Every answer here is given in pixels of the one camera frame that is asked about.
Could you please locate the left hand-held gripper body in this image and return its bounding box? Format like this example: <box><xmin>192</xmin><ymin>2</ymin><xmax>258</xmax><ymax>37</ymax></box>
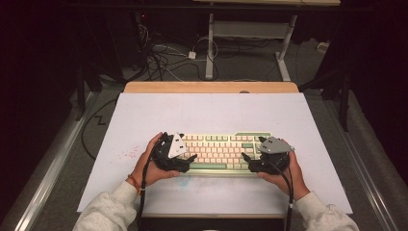
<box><xmin>150</xmin><ymin>131</ymin><xmax>193</xmax><ymax>174</ymax></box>

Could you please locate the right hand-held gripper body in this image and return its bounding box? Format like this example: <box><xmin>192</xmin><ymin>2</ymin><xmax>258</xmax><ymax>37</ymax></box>
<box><xmin>247</xmin><ymin>137</ymin><xmax>295</xmax><ymax>176</ymax></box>

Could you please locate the cream pink green keyboard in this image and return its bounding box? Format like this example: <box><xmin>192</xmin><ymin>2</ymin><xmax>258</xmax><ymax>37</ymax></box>
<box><xmin>179</xmin><ymin>131</ymin><xmax>277</xmax><ymax>178</ymax></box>

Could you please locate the person's left hand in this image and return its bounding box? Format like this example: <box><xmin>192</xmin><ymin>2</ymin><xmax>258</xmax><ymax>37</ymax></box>
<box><xmin>131</xmin><ymin>131</ymin><xmax>183</xmax><ymax>189</ymax></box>

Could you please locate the person's right hand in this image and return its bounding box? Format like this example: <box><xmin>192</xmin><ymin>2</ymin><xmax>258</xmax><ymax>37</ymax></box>
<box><xmin>257</xmin><ymin>138</ymin><xmax>312</xmax><ymax>202</ymax></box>

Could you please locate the white table mat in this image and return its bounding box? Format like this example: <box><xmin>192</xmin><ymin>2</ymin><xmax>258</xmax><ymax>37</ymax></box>
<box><xmin>76</xmin><ymin>91</ymin><xmax>354</xmax><ymax>216</ymax></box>

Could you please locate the wooden table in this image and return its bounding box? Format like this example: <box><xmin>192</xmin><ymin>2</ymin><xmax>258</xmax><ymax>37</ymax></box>
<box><xmin>123</xmin><ymin>81</ymin><xmax>300</xmax><ymax>220</ymax></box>

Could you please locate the white power strip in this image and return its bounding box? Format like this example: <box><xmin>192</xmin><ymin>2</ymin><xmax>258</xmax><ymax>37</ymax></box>
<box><xmin>316</xmin><ymin>40</ymin><xmax>331</xmax><ymax>54</ymax></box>

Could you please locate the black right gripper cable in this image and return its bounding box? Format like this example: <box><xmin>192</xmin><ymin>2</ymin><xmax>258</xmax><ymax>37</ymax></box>
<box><xmin>268</xmin><ymin>160</ymin><xmax>294</xmax><ymax>231</ymax></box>

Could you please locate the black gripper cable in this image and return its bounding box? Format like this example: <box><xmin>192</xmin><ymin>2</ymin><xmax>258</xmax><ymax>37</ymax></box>
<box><xmin>268</xmin><ymin>160</ymin><xmax>294</xmax><ymax>231</ymax></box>
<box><xmin>137</xmin><ymin>141</ymin><xmax>167</xmax><ymax>231</ymax></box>

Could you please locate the orange bracelet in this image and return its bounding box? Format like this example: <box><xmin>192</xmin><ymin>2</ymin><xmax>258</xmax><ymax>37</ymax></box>
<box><xmin>126</xmin><ymin>173</ymin><xmax>144</xmax><ymax>196</ymax></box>

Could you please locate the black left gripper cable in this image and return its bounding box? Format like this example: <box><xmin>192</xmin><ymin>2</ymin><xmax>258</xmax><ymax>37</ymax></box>
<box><xmin>137</xmin><ymin>141</ymin><xmax>167</xmax><ymax>231</ymax></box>

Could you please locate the tangle of floor cables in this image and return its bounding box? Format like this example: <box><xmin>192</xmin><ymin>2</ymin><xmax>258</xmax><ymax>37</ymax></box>
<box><xmin>134</xmin><ymin>22</ymin><xmax>219</xmax><ymax>82</ymax></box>

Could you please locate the metal floor rail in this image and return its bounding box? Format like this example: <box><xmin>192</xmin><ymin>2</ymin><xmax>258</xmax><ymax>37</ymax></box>
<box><xmin>321</xmin><ymin>99</ymin><xmax>401</xmax><ymax>231</ymax></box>
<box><xmin>13</xmin><ymin>90</ymin><xmax>99</xmax><ymax>231</ymax></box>

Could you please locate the black floor cable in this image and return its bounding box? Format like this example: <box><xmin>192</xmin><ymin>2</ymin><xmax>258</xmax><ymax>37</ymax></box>
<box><xmin>80</xmin><ymin>96</ymin><xmax>119</xmax><ymax>162</ymax></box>

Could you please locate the white metal desk frame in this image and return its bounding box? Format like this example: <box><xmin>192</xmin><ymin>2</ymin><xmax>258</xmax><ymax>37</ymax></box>
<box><xmin>204</xmin><ymin>13</ymin><xmax>298</xmax><ymax>82</ymax></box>

